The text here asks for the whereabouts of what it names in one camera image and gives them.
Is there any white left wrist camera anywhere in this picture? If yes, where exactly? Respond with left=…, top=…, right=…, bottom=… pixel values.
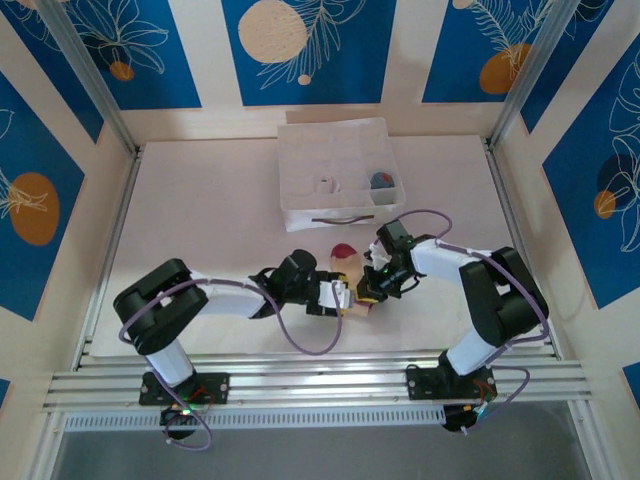
left=318, top=278, right=355, bottom=315

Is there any beige sock with maroon toe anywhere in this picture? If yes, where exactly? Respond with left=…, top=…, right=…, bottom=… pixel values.
left=329, top=242, right=377, bottom=320

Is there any grey sock with green toe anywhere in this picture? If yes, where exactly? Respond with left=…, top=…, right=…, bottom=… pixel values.
left=368, top=170, right=399, bottom=191

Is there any white slotted cable duct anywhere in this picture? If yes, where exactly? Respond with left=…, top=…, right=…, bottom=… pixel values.
left=63, top=405, right=447, bottom=432

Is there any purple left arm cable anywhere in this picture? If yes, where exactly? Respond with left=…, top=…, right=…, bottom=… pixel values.
left=118, top=278, right=347, bottom=450

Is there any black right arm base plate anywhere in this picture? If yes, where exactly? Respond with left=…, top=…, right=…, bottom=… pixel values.
left=405, top=366, right=497, bottom=401

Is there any white sock with black stripes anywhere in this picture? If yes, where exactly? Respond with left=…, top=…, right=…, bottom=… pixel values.
left=313, top=175, right=343, bottom=196

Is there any aluminium side rail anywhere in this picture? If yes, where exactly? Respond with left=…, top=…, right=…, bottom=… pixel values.
left=73, top=147, right=146, bottom=372
left=483, top=138, right=562, bottom=360

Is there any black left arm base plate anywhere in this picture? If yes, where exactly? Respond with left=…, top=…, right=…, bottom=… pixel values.
left=139, top=372, right=230, bottom=406

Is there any aluminium mounting rail beam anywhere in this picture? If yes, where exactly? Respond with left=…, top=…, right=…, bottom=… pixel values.
left=42, top=349, right=591, bottom=415

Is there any aluminium frame post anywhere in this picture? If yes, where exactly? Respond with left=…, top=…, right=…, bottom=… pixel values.
left=37, top=0, right=141, bottom=157
left=487, top=0, right=584, bottom=151

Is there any brown box handle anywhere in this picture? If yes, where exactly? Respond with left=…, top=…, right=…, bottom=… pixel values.
left=311, top=214, right=376, bottom=225

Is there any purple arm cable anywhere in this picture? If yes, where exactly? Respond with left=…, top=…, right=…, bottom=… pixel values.
left=118, top=278, right=347, bottom=450
left=398, top=208, right=550, bottom=434

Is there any black controller box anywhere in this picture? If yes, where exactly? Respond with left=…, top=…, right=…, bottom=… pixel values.
left=159, top=405, right=201, bottom=441
left=442, top=402, right=496, bottom=434

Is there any white fabric organizer box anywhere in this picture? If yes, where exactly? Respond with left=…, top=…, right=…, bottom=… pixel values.
left=276, top=117, right=405, bottom=234

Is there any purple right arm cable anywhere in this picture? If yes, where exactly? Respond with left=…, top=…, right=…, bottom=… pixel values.
left=398, top=208, right=550, bottom=434

